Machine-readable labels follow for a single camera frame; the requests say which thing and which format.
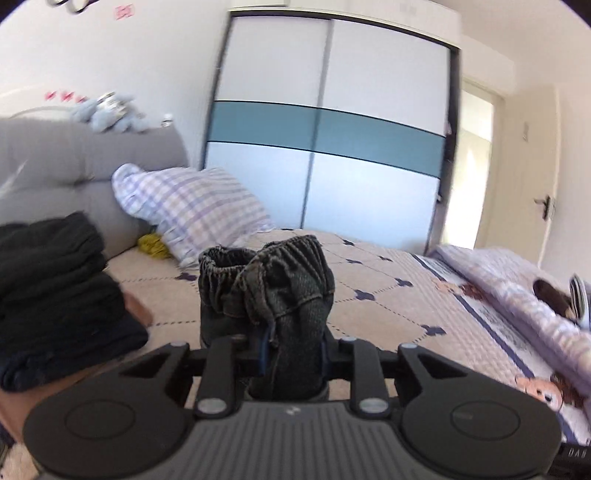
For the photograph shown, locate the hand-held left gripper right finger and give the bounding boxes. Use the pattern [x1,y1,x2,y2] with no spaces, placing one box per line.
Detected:
[321,335,482,416]

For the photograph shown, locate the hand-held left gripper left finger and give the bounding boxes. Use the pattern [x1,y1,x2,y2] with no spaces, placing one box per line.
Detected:
[117,335,271,419]

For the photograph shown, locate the dark denim jeans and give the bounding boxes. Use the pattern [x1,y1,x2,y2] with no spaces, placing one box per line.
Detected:
[198,234,337,401]

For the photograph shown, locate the beige quilted bedspread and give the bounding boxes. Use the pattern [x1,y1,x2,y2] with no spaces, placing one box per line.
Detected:
[0,228,548,480]

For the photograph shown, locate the folded tan garment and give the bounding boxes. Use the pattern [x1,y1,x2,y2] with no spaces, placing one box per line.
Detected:
[0,291,156,446]

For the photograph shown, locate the yellow knitted item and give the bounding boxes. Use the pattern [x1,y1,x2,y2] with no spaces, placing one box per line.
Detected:
[138,233,171,260]

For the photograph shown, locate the purple plaid pillow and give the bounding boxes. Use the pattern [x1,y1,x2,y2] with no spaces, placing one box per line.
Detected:
[112,163,276,271]

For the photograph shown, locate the black and white striped item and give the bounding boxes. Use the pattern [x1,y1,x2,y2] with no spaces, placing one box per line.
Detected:
[570,273,591,331]

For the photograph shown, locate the dark brown soft item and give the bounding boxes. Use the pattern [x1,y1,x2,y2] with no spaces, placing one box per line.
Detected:
[533,278,576,320]

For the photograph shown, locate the purple bear print blanket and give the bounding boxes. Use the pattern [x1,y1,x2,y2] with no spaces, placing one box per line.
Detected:
[426,244,591,448]

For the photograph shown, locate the folded black garment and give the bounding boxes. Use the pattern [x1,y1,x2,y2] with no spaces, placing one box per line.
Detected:
[0,211,124,344]

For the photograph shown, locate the white and teal wardrobe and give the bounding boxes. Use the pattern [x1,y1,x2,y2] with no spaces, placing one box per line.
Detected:
[199,9,463,257]

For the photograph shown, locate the grey padded headboard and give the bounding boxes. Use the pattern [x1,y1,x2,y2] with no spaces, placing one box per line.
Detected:
[0,117,190,260]

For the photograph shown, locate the grey blue plush toy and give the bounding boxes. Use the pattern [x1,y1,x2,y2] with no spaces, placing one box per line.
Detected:
[70,92,149,134]

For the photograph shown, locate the cream room door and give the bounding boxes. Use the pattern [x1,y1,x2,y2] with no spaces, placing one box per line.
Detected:
[536,83,591,280]

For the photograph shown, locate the metal door handle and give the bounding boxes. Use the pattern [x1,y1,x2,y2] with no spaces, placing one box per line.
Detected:
[534,194,555,222]

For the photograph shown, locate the pink wall stickers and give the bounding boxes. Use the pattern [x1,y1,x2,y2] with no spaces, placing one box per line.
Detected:
[45,89,89,104]

